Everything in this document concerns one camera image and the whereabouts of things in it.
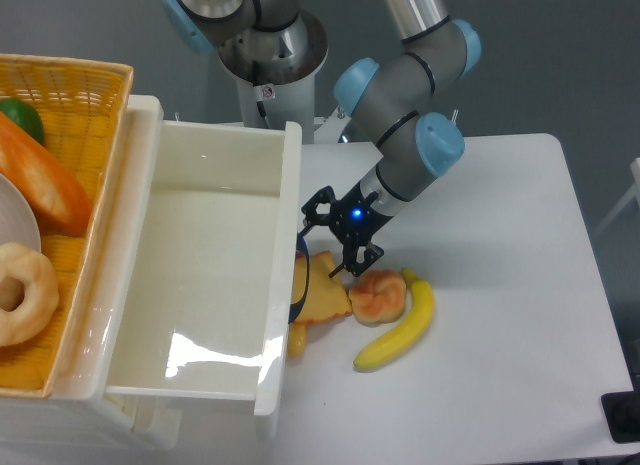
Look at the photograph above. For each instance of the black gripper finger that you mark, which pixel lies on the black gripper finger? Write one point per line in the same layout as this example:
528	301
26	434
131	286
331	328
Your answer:
357	259
312	216

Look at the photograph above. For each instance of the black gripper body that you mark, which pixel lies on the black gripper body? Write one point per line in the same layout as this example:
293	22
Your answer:
357	216

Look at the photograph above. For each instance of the toasted bread slice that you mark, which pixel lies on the toasted bread slice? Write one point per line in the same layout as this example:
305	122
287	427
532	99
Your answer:
326	297

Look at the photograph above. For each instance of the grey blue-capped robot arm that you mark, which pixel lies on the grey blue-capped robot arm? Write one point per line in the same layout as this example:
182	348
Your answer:
274	49

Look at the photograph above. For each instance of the round swirl bread roll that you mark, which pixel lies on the round swirl bread roll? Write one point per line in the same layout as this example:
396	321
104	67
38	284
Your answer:
379	296

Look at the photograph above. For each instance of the yellow banana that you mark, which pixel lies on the yellow banana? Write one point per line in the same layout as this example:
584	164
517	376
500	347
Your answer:
404	332

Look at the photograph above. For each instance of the white open plastic drawer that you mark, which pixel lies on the white open plastic drawer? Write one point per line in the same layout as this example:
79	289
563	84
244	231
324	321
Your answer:
206	313

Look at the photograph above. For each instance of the orange baguette loaf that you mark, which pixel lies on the orange baguette loaf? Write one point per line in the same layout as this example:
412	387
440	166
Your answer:
51	190

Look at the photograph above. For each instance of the yellow woven basket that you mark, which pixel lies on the yellow woven basket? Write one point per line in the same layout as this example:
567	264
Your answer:
81	104

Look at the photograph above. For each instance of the white furniture leg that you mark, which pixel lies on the white furniture leg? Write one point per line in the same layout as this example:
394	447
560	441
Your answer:
628	202

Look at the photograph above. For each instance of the white plate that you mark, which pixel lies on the white plate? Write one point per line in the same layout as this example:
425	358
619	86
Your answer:
17	220

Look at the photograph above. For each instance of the black device at table edge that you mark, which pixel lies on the black device at table edge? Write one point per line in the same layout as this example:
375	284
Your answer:
622	415

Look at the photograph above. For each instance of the green round fruit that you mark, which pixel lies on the green round fruit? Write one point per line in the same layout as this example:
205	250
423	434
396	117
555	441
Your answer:
25	116

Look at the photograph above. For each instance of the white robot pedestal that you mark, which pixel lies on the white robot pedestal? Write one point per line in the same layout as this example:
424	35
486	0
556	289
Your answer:
270	106

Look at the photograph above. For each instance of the pale ring donut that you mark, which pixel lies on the pale ring donut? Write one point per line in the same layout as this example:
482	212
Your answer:
29	293

